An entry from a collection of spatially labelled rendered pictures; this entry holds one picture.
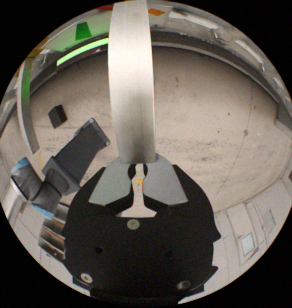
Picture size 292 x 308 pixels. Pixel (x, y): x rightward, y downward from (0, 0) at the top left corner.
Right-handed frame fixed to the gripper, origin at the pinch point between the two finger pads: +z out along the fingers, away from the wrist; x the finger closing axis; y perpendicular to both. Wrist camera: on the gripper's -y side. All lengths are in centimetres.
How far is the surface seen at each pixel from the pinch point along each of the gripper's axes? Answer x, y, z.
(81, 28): -10.5, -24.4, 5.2
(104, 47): -7.4, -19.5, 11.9
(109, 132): -33, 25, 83
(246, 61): 33.1, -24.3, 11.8
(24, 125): -23.6, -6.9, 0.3
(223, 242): 164, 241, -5
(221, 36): 19.3, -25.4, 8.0
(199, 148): 56, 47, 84
